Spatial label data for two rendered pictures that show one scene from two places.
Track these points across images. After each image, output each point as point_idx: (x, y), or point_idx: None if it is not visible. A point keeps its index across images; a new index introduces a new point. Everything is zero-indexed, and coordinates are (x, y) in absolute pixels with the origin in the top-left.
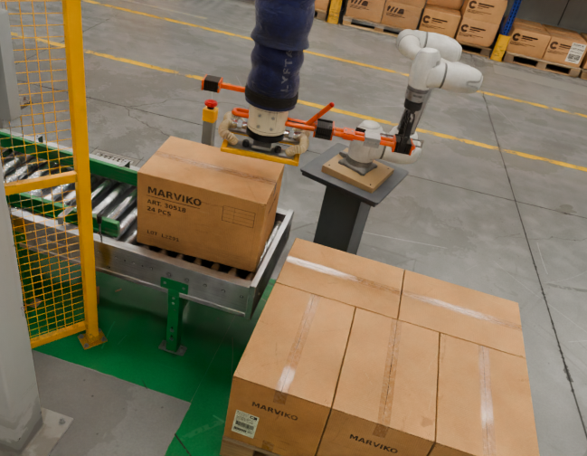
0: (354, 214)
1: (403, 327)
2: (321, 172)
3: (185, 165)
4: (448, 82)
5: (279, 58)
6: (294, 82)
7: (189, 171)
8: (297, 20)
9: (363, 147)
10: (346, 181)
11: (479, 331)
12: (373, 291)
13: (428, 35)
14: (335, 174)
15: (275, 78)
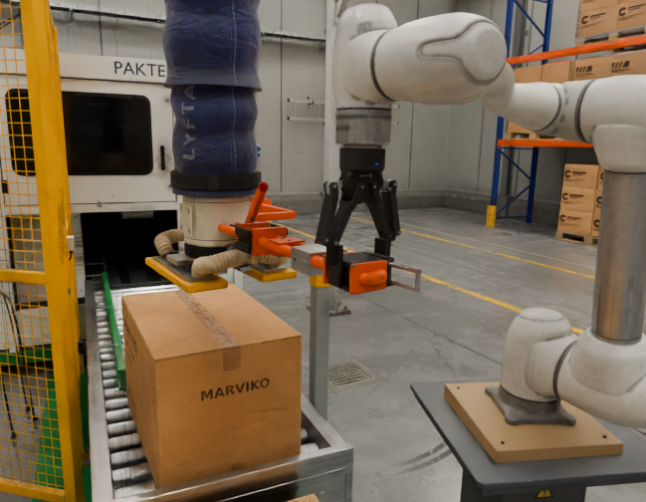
0: None
1: None
2: (442, 398)
3: (178, 303)
4: (380, 66)
5: (176, 102)
6: (209, 146)
7: (166, 308)
8: (180, 31)
9: (512, 360)
10: (467, 424)
11: None
12: None
13: (594, 81)
14: (456, 405)
15: (177, 136)
